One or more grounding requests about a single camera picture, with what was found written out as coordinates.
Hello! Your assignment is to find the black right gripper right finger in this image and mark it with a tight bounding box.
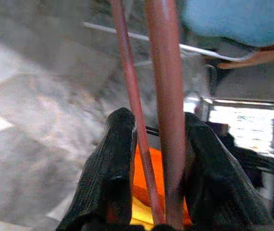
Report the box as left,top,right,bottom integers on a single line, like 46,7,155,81
184,112,274,231

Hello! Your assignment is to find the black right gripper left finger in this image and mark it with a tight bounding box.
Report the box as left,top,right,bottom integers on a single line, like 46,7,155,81
55,107,137,231

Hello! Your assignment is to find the reddish pink plastic hanger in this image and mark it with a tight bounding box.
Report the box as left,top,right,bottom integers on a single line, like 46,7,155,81
110,0,193,231

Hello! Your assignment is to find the yellow shirt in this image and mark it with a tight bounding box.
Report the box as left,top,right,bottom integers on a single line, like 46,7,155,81
129,196,158,227

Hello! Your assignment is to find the orange shirt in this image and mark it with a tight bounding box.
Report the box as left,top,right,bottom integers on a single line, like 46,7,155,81
129,143,193,227

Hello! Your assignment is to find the light blue pillow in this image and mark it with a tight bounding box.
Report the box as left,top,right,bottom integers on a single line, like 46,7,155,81
182,0,274,48

